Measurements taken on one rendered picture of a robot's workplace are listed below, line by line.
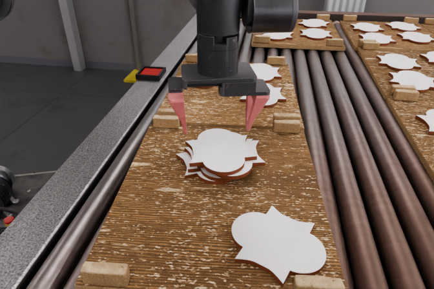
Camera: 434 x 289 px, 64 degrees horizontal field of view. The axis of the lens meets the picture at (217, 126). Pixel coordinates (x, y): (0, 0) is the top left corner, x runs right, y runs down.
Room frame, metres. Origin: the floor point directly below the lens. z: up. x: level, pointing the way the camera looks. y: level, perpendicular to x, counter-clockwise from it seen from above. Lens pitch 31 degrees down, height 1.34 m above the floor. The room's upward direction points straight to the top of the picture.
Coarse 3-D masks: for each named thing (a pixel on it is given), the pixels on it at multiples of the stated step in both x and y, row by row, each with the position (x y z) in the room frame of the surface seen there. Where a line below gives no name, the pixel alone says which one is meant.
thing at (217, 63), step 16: (208, 48) 0.43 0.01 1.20; (224, 48) 0.43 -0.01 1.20; (192, 64) 0.48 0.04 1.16; (208, 64) 0.43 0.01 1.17; (224, 64) 0.43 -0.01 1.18; (240, 64) 0.49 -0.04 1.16; (192, 80) 0.42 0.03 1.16; (208, 80) 0.42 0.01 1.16; (224, 80) 0.43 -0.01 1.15; (240, 80) 0.43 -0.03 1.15; (256, 80) 0.43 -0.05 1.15
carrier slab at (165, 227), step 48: (144, 144) 0.60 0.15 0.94; (288, 144) 0.60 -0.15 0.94; (144, 192) 0.45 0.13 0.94; (192, 192) 0.45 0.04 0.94; (240, 192) 0.45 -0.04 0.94; (288, 192) 0.45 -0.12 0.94; (96, 240) 0.35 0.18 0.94; (144, 240) 0.35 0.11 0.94; (192, 240) 0.35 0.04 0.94; (96, 288) 0.27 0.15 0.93; (144, 288) 0.27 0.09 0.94; (192, 288) 0.27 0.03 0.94; (240, 288) 0.27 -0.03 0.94; (288, 288) 0.27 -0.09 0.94
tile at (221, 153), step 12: (204, 132) 0.57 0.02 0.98; (216, 132) 0.57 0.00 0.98; (228, 132) 0.57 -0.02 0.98; (192, 144) 0.53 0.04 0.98; (204, 144) 0.53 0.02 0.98; (216, 144) 0.53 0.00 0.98; (228, 144) 0.53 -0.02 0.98; (240, 144) 0.53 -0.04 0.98; (204, 156) 0.49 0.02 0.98; (216, 156) 0.49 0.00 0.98; (228, 156) 0.49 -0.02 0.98; (240, 156) 0.49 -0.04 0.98; (252, 156) 0.49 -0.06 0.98; (216, 168) 0.46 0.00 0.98; (228, 168) 0.46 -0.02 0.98; (240, 168) 0.46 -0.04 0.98
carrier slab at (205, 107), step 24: (288, 72) 1.00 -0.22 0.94; (168, 96) 0.83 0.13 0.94; (192, 96) 0.83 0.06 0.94; (216, 96) 0.83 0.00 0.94; (240, 96) 0.83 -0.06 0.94; (288, 96) 0.83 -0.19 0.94; (192, 120) 0.70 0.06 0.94; (216, 120) 0.70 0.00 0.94; (240, 120) 0.70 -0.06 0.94; (264, 120) 0.70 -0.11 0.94
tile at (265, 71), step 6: (252, 66) 1.02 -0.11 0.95; (258, 66) 1.02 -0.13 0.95; (264, 66) 1.02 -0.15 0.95; (270, 66) 1.02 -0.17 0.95; (258, 72) 0.97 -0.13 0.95; (264, 72) 0.97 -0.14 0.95; (270, 72) 0.97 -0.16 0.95; (276, 72) 0.97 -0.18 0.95; (264, 78) 0.93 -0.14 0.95; (270, 78) 0.93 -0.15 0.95; (276, 78) 0.95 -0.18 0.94
